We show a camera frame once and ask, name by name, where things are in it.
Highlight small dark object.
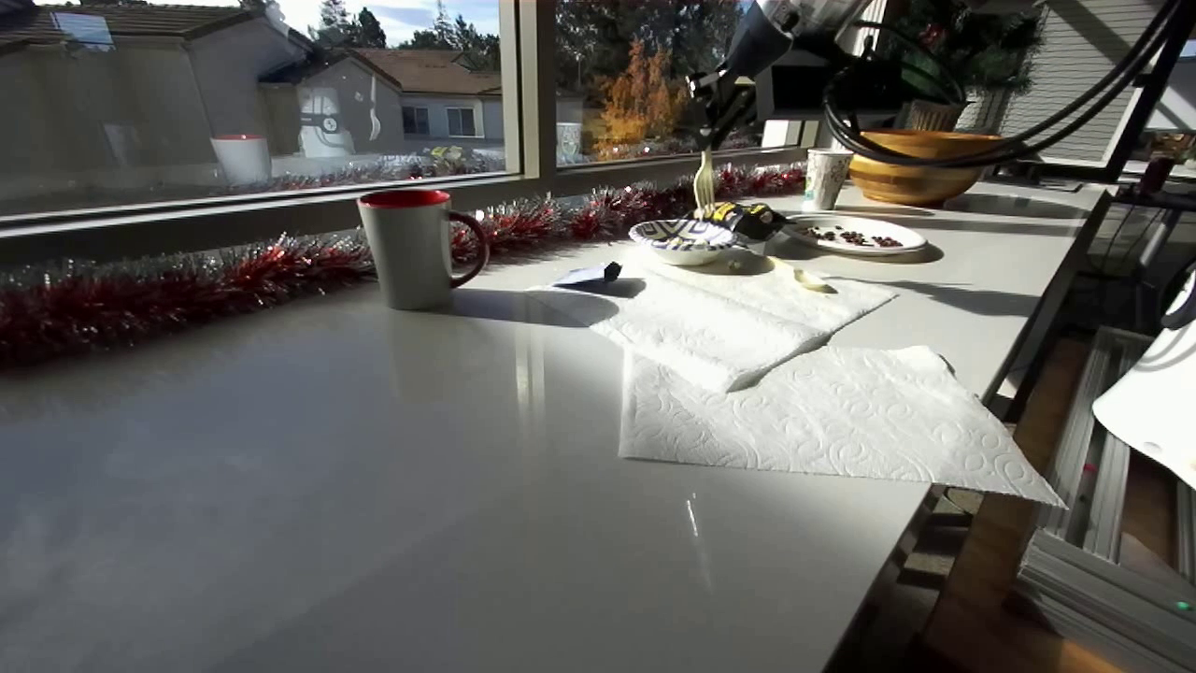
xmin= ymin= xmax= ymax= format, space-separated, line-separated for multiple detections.
xmin=551 ymin=258 xmax=627 ymax=299

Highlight patterned paper cup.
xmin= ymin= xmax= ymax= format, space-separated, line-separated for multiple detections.
xmin=799 ymin=147 xmax=860 ymax=215

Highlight red silver tinsel garland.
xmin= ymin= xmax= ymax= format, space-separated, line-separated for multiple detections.
xmin=0 ymin=162 xmax=814 ymax=375

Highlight cream plastic utensil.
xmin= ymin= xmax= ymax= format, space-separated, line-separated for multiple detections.
xmin=790 ymin=262 xmax=841 ymax=299

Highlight white flat paper towel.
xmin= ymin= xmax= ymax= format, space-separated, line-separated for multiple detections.
xmin=616 ymin=345 xmax=1069 ymax=511

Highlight dark coffee beans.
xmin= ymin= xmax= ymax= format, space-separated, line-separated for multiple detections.
xmin=822 ymin=222 xmax=907 ymax=251

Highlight white folded paper towel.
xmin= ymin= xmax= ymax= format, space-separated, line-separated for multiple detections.
xmin=586 ymin=254 xmax=903 ymax=395

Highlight white plate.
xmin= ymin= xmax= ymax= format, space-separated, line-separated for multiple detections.
xmin=786 ymin=215 xmax=935 ymax=267

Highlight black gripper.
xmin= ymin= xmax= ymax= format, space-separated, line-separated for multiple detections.
xmin=688 ymin=5 xmax=804 ymax=156

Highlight white mug red inside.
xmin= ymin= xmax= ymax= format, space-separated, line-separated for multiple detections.
xmin=354 ymin=188 xmax=493 ymax=315

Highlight cream plastic fork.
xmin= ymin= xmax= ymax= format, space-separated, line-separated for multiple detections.
xmin=688 ymin=147 xmax=726 ymax=210

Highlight window frame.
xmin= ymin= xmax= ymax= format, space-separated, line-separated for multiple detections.
xmin=0 ymin=0 xmax=893 ymax=247

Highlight white paper sheet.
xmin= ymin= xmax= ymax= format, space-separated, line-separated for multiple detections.
xmin=1088 ymin=274 xmax=1196 ymax=492

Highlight wooden bowl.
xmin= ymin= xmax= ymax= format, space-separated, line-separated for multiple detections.
xmin=845 ymin=127 xmax=1013 ymax=210

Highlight black square tray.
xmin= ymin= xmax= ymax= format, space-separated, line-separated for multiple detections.
xmin=695 ymin=195 xmax=794 ymax=242

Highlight green potted plant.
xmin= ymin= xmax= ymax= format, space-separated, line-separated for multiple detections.
xmin=885 ymin=0 xmax=1047 ymax=106

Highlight aluminium frame rails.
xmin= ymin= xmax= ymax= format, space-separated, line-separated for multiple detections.
xmin=984 ymin=185 xmax=1196 ymax=673

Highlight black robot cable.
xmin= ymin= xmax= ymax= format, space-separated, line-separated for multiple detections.
xmin=817 ymin=0 xmax=1196 ymax=172

